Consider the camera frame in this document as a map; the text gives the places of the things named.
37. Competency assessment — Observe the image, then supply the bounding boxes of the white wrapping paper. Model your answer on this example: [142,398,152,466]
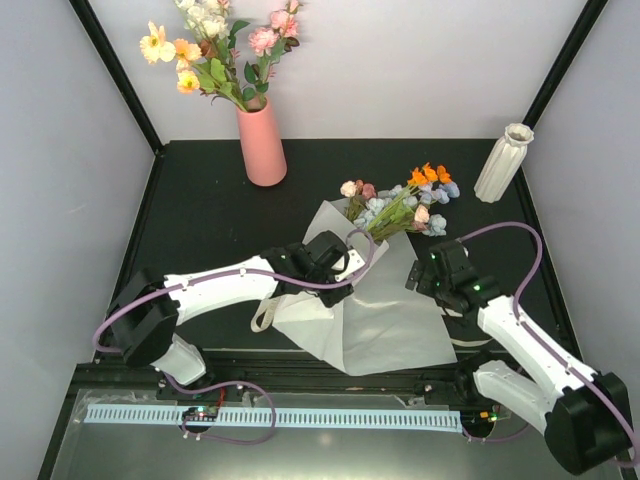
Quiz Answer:
[272,192,459,377]

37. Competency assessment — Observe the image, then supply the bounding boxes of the cream ribbon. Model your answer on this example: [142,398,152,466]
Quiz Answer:
[250,298,280,333]

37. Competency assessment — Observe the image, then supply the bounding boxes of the mixed flower bouquet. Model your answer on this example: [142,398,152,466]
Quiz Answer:
[340,163,460,242]

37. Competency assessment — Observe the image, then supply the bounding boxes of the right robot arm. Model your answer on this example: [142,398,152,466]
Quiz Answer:
[406,241,633,475]

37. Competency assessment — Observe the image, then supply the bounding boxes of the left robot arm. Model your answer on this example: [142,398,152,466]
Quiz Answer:
[105,231,372,399]

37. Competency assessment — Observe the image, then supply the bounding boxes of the pink vase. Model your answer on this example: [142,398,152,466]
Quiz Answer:
[236,99,287,187]

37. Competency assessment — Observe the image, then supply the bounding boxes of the white ribbed vase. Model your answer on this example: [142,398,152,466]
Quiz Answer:
[474,123,534,203]

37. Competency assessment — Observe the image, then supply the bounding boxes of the flowers in pink vase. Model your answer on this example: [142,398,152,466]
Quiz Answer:
[139,1,302,113]

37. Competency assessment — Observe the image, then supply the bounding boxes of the right circuit board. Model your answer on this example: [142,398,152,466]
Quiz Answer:
[461,409,511,425]

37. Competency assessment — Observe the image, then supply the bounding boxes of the circuit board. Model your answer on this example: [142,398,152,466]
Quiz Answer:
[461,409,511,425]
[182,406,218,422]

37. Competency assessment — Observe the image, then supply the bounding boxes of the left circuit board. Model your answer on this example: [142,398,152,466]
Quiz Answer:
[182,406,218,422]

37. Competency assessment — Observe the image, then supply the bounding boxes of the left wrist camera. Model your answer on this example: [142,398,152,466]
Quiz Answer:
[332,248,368,283]

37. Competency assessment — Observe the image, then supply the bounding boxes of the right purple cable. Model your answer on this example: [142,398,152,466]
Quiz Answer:
[457,222,640,469]

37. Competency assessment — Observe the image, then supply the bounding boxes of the purple cable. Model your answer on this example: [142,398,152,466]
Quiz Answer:
[457,222,640,469]
[92,228,377,446]

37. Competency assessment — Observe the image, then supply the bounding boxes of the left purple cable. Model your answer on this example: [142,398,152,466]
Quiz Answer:
[92,228,377,446]

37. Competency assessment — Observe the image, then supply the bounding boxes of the white slotted cable duct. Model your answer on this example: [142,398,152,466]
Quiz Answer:
[84,404,463,433]

